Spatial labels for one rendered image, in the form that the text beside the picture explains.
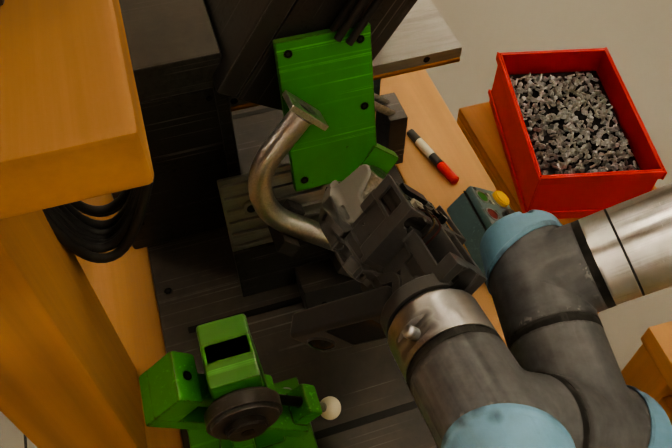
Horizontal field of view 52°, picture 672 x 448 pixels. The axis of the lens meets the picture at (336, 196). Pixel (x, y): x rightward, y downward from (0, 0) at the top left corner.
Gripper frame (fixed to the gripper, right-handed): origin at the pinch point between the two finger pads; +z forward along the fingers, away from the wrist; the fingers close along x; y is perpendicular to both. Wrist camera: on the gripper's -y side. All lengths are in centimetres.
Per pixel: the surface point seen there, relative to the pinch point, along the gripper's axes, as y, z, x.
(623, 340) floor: -15, 51, -145
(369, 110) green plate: 5.5, 18.1, -8.4
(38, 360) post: -24.4, -6.8, 17.9
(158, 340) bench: -38.8, 18.6, -5.9
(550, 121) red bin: 18, 39, -53
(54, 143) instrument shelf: 4.4, -24.0, 31.2
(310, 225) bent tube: -10.9, 15.4, -10.9
